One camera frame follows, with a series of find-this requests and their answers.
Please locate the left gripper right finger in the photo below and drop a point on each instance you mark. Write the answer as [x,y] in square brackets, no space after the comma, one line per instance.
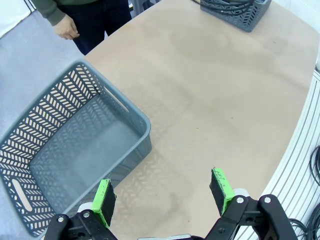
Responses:
[221,192]

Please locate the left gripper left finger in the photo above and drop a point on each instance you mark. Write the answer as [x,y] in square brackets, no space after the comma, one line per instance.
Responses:
[105,200]

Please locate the person's right forearm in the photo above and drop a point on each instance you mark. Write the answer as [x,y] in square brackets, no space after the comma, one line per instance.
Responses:
[47,10]

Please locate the person's right hand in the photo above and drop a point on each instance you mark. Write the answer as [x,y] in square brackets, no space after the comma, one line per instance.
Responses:
[66,28]

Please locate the grey plastic lattice basket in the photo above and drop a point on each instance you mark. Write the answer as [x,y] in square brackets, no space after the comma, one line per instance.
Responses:
[75,150]
[240,22]

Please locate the person in green sweater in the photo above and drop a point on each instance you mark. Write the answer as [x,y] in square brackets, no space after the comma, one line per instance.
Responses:
[100,22]

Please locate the white partition screen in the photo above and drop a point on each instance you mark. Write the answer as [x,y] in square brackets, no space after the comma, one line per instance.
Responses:
[10,15]

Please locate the white ribbed table rail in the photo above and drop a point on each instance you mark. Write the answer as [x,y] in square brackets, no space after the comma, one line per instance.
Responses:
[300,162]

